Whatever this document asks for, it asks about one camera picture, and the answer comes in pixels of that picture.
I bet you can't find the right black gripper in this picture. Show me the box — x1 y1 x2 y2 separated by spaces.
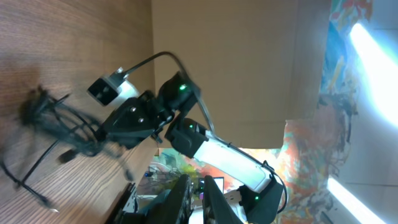
99 90 174 149

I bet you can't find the black usb cable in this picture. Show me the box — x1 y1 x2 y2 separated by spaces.
0 85 136 214

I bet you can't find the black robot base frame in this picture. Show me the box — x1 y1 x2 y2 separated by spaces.
105 183 139 224

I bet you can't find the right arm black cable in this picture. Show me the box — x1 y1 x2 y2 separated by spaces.
123 51 289 214

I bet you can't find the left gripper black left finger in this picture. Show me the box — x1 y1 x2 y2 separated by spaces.
146 174 192 224

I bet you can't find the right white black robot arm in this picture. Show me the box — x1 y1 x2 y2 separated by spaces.
88 72 288 223

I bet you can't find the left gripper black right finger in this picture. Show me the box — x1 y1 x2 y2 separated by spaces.
202 175 243 224

